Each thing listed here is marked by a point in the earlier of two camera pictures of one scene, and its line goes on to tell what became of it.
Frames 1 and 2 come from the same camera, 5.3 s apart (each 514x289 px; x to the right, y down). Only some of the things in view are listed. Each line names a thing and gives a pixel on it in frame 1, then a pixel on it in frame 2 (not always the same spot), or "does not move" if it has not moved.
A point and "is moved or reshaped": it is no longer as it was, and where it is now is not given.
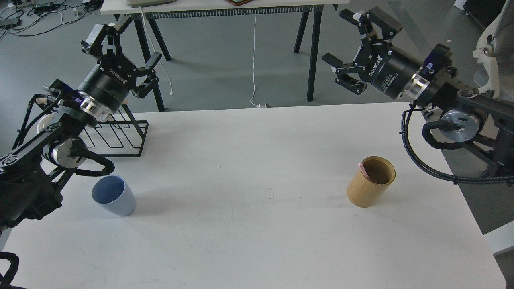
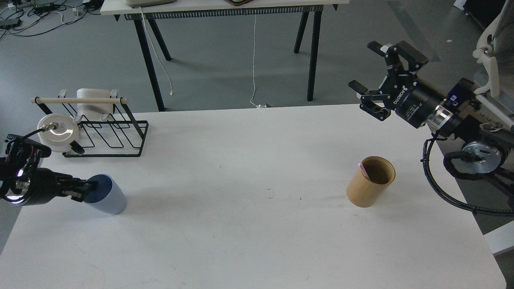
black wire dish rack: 120,134 does not move
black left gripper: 105,89 -> 44,183
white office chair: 484,53 does not move
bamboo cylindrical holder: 363,192 does not move
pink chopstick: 363,170 does not move
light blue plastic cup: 114,192 is moved or reshaped
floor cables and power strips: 25,17 does not move
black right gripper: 392,70 -> 412,100
